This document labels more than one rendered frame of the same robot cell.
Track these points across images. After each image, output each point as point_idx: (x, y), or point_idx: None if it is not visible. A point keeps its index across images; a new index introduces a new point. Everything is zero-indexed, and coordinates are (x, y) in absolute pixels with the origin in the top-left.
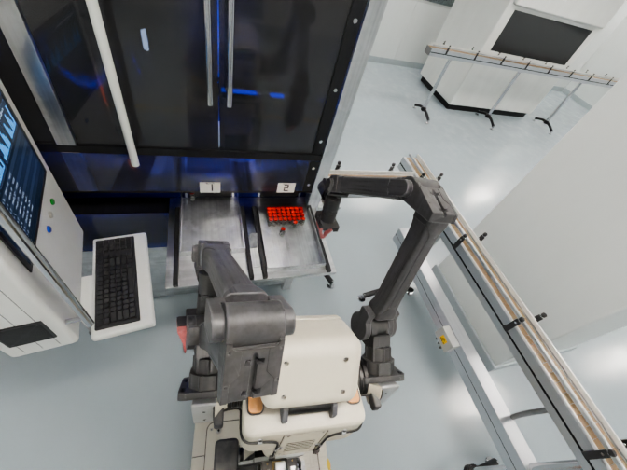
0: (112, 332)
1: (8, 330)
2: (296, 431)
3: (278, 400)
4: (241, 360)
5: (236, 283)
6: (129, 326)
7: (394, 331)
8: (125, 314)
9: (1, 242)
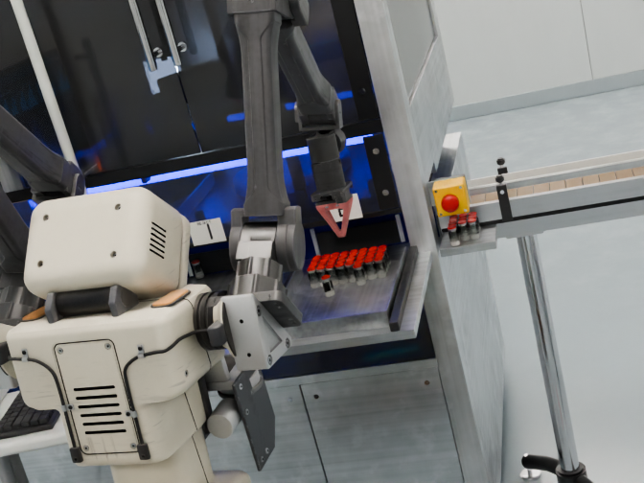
0: (11, 442)
1: None
2: (63, 331)
3: (34, 267)
4: None
5: None
6: (34, 436)
7: (288, 241)
8: (34, 417)
9: None
